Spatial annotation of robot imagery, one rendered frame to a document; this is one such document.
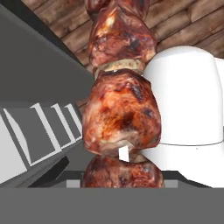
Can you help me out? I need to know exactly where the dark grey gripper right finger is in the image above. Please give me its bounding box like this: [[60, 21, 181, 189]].
[[161, 171, 212, 189]]

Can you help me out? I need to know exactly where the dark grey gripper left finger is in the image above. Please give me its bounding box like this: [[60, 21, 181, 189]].
[[29, 170, 86, 189]]

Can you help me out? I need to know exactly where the brown grilled kebab skewer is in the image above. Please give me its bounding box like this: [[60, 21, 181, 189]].
[[81, 0, 166, 189]]

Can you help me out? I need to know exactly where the grey freezer door with shelves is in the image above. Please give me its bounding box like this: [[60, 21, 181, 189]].
[[0, 100, 86, 188]]

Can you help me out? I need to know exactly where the white round object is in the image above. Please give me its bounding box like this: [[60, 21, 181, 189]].
[[136, 45, 224, 189]]

